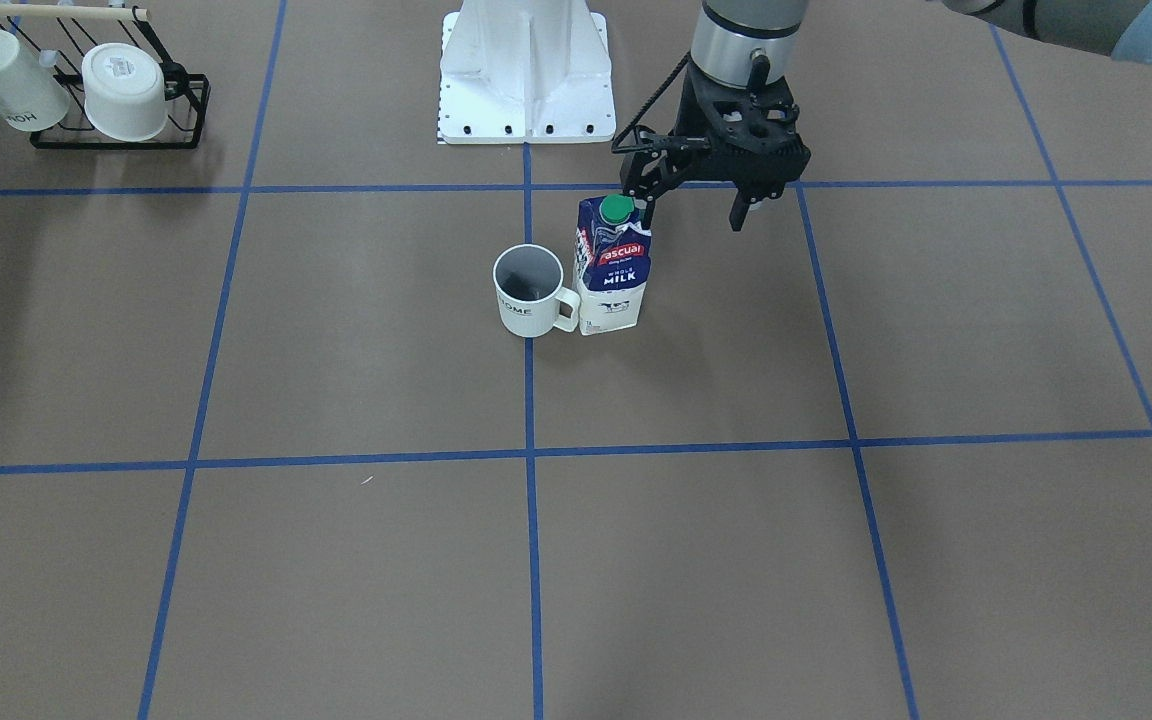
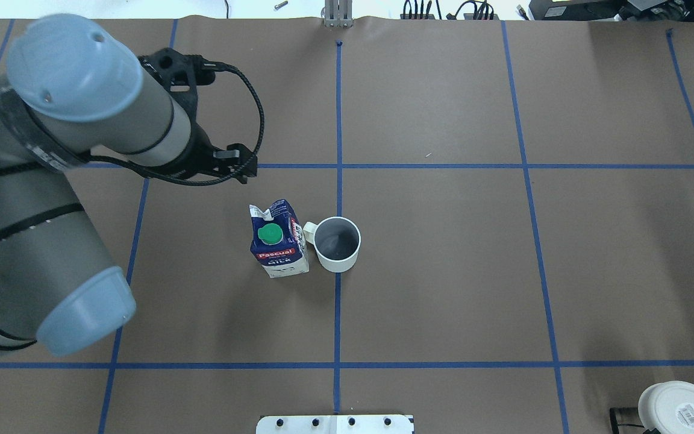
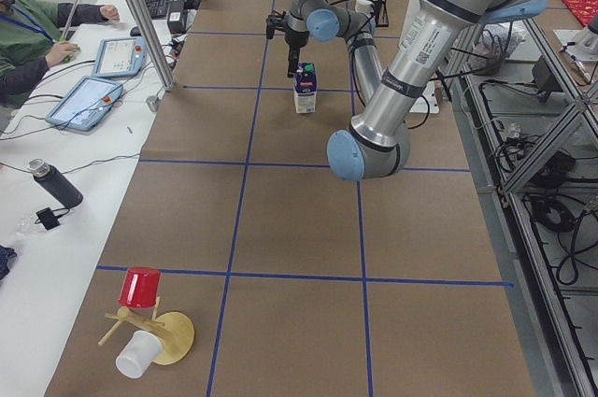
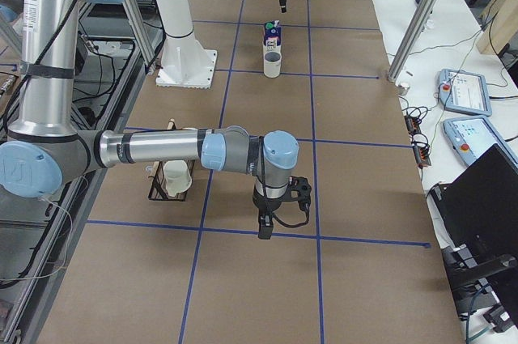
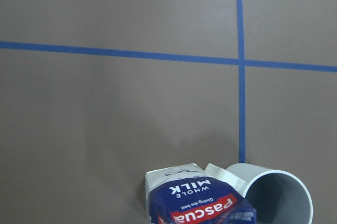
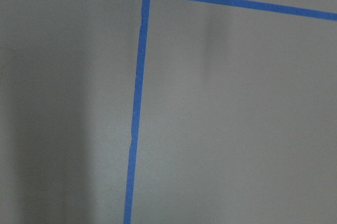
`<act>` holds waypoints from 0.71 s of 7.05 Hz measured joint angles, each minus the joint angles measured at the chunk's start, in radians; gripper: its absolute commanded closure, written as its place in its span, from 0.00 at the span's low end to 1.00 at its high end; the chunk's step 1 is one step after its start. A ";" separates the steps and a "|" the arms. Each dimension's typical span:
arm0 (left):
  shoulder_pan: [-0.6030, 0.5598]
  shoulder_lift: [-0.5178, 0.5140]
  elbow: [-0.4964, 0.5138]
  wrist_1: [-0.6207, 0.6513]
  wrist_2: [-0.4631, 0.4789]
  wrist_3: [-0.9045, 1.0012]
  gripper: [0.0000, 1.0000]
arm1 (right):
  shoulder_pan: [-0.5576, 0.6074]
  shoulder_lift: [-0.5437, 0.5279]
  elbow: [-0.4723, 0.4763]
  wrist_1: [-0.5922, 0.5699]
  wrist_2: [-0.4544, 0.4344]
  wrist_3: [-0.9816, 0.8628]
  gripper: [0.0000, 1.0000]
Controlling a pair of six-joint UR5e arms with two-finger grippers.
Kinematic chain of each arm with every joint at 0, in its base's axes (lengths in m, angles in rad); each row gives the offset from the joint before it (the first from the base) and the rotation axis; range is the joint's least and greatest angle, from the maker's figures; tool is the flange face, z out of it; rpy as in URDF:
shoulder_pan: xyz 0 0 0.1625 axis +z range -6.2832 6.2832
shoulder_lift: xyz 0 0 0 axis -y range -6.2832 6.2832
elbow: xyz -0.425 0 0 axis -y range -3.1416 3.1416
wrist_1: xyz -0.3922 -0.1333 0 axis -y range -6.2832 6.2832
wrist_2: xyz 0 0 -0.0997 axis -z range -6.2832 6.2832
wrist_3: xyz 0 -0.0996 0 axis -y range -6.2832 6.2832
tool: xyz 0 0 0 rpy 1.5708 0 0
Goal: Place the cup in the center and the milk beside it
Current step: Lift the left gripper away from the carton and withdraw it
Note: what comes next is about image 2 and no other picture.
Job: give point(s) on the white mug with handle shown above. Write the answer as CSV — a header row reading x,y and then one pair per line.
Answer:
x,y
337,242

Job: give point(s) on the blue white milk carton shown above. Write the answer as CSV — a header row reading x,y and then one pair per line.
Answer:
x,y
278,241

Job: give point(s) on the white upturned cup in rack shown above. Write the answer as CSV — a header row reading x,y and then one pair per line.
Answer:
x,y
668,407

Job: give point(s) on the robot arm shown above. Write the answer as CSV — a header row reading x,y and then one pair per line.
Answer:
x,y
72,94

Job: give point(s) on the aluminium frame post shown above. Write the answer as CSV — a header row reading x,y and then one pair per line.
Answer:
x,y
338,14

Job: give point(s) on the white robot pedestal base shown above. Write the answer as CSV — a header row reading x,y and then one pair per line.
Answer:
x,y
364,423

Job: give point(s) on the black wire cup rack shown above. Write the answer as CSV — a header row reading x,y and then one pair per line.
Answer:
x,y
626,420

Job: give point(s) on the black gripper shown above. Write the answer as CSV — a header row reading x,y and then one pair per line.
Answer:
x,y
200,150

